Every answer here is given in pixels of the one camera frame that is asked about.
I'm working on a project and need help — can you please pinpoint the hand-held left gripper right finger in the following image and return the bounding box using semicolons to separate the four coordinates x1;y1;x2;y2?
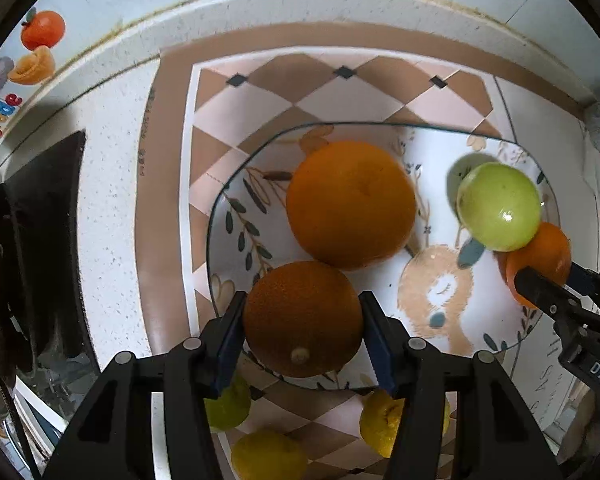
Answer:
357;290;566;480

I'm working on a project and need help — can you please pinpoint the large bright orange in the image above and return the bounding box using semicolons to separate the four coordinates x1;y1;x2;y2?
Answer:
286;140;417;270

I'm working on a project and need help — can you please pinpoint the small bright orange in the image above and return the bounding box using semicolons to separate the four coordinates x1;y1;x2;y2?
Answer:
497;221;572;309

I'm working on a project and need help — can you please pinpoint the yellow-green lemon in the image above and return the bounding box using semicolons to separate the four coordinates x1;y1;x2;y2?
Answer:
203;372;252;433

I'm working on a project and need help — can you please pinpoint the yellow lemon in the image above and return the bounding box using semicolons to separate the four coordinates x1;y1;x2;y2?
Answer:
359;389;452;458
230;429;309;480

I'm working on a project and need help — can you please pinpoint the checkered brown counter mat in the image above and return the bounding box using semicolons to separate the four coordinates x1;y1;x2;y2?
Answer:
132;22;588;480

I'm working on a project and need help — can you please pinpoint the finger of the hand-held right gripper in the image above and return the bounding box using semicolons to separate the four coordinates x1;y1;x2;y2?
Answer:
567;261;600;319
514;266;584;319

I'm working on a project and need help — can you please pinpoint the dark brownish orange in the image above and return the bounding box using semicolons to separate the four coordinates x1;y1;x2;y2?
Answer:
243;260;365;378

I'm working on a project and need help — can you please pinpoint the colourful wall sticker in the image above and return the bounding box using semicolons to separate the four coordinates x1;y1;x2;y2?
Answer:
0;7;67;171

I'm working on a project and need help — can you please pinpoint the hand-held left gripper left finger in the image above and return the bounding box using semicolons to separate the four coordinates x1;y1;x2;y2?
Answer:
44;290;248;480

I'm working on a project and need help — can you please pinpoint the black gas stove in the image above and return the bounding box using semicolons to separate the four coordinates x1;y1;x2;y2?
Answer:
0;130;100;411

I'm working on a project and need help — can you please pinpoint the floral ceramic plate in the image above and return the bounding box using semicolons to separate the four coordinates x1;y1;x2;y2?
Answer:
206;122;561;391

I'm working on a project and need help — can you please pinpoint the green apple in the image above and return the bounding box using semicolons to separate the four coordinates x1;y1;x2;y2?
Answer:
456;161;542;252

